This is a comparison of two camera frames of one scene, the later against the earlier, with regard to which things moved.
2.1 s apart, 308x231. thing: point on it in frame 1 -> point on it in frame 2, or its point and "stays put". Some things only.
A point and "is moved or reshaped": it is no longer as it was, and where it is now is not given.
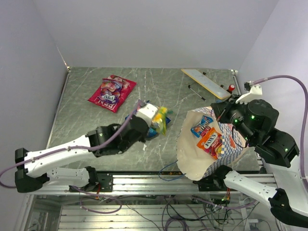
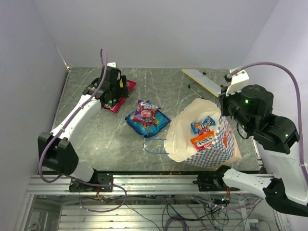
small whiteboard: (207, 83) stays put
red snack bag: (113, 107) stays put
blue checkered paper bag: (195, 163) is moved or reshaped
